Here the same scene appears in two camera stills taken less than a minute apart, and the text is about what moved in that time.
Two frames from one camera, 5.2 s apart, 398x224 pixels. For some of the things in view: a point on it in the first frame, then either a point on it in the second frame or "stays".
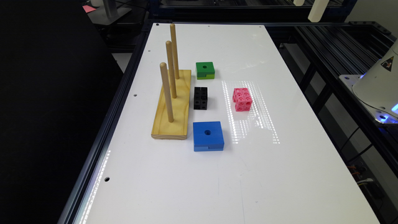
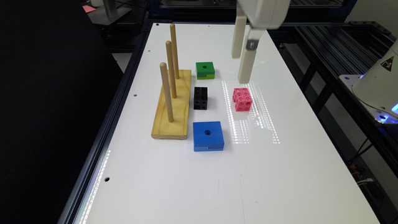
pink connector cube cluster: [243, 99] stays
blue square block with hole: [208, 136] stays
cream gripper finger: [298, 3] → [239, 30]
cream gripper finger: [317, 10] → [247, 67]
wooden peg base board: [178, 129] stays
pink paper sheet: [88, 9] stays
